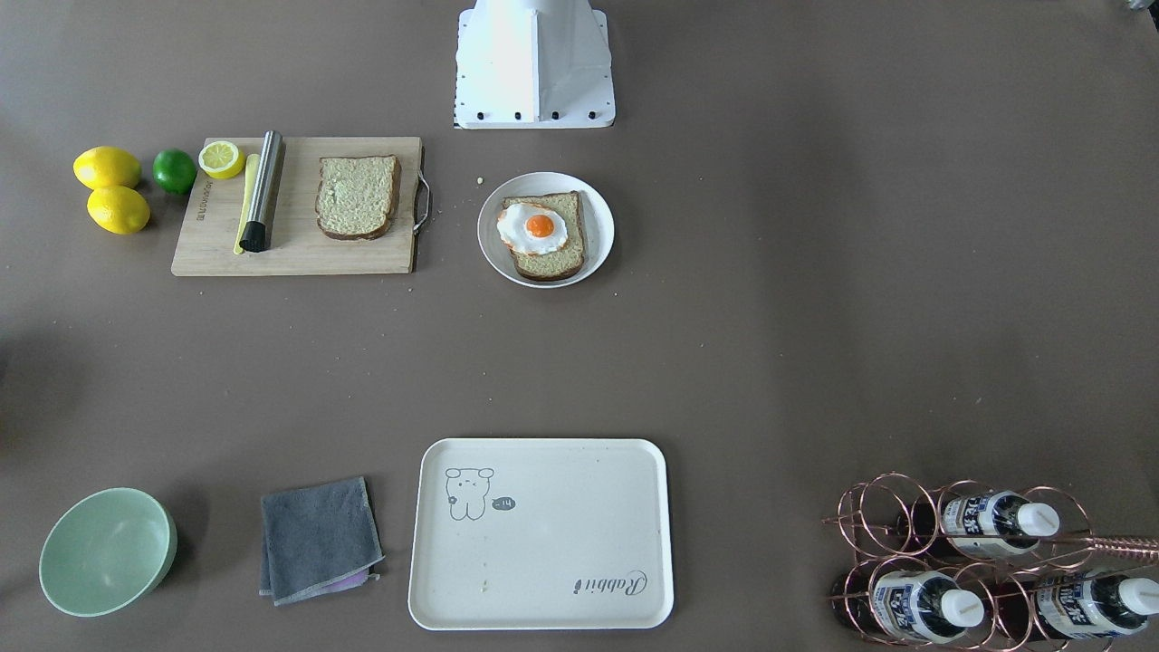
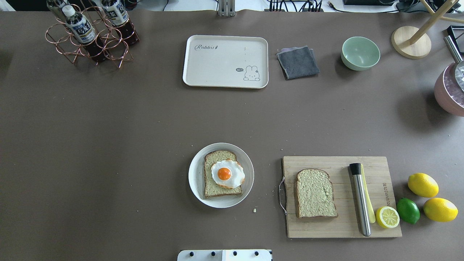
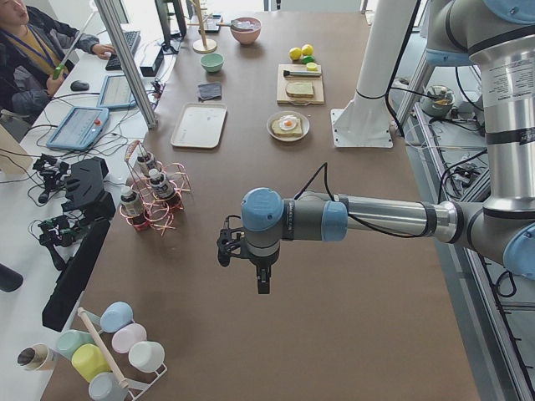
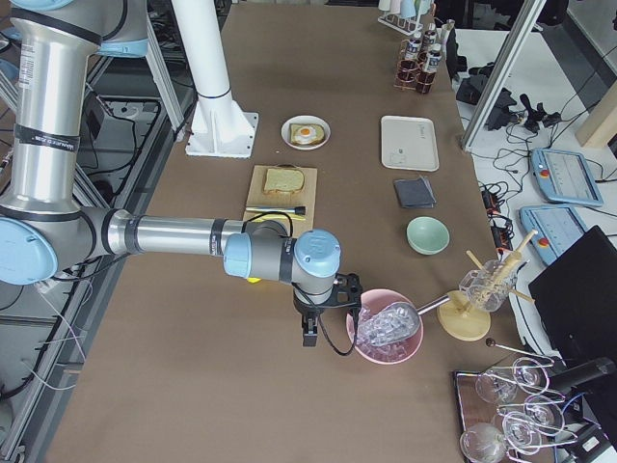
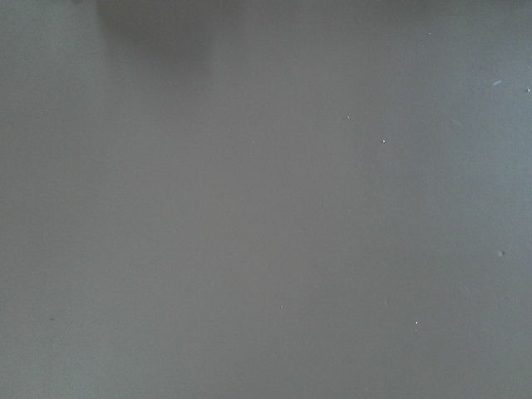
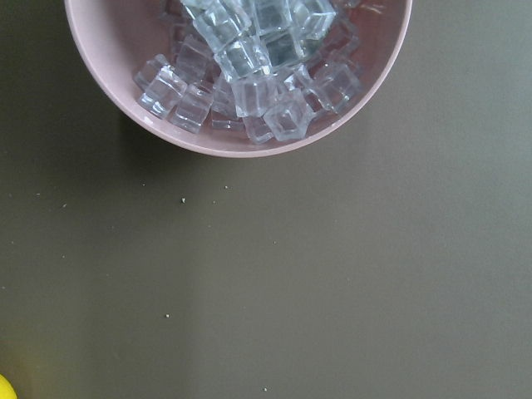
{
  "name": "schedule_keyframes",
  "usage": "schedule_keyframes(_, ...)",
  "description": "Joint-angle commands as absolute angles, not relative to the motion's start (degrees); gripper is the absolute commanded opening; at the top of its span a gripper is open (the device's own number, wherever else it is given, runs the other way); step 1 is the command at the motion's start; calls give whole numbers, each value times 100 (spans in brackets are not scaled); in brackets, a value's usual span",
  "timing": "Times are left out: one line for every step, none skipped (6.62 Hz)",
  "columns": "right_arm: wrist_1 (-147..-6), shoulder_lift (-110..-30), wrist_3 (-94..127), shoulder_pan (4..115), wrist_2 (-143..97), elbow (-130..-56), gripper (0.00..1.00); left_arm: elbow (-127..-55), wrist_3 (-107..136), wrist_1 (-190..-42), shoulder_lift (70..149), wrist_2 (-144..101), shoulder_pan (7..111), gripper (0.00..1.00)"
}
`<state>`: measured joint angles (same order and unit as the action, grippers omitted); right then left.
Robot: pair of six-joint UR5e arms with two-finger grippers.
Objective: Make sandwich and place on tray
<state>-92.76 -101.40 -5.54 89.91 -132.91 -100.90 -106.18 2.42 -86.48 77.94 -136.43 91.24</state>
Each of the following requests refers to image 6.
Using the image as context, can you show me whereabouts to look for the clear plastic ice cubes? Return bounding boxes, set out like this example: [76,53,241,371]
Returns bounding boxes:
[134,1,362,145]

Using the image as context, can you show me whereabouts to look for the pink bowl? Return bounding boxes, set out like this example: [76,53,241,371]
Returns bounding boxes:
[64,1,413,158]

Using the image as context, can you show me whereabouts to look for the yellow lemon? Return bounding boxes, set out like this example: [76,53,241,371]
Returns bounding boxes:
[0,375,17,399]

